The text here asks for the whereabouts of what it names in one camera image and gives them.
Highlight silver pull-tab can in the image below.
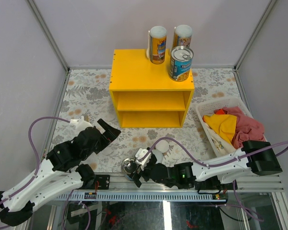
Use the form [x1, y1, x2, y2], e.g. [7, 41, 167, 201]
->
[169, 46, 193, 81]
[121, 157, 138, 181]

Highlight lidded can white lid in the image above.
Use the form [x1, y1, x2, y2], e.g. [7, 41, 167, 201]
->
[155, 140, 169, 154]

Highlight tall can with plastic lid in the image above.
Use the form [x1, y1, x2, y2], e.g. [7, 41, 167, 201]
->
[172, 24, 192, 48]

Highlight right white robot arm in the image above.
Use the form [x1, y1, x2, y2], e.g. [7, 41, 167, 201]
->
[121, 140, 282, 191]

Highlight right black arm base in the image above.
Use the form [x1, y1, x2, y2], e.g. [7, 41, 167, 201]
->
[194, 176, 238, 195]

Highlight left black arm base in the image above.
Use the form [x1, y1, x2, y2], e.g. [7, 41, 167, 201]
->
[76, 164, 110, 190]

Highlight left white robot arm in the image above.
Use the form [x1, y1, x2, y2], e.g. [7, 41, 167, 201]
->
[0, 116, 121, 228]

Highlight lidded can yellow label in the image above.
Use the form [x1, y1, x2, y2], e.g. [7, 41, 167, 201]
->
[152, 149, 164, 164]

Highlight yellow wooden shelf cabinet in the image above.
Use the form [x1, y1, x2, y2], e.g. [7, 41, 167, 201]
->
[109, 49, 194, 128]

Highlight patterned white cloth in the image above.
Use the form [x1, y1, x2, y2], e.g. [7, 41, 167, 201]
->
[207, 127, 236, 157]

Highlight white plastic basket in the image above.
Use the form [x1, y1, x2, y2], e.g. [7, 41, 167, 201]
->
[195, 96, 253, 155]

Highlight yellow cloth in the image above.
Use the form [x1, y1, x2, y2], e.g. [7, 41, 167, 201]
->
[203, 109, 237, 144]

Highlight pink cloth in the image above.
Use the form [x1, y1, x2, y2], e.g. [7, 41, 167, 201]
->
[222, 106, 265, 149]

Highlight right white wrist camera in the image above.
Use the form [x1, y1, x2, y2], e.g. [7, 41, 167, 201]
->
[135, 148, 152, 171]

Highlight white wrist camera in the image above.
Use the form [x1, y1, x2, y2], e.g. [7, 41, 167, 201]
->
[70, 116, 93, 132]
[135, 148, 152, 171]

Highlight aluminium front rail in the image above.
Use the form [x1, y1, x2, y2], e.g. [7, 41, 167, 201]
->
[108, 173, 285, 192]

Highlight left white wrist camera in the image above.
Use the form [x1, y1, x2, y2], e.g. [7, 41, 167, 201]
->
[70, 116, 93, 132]

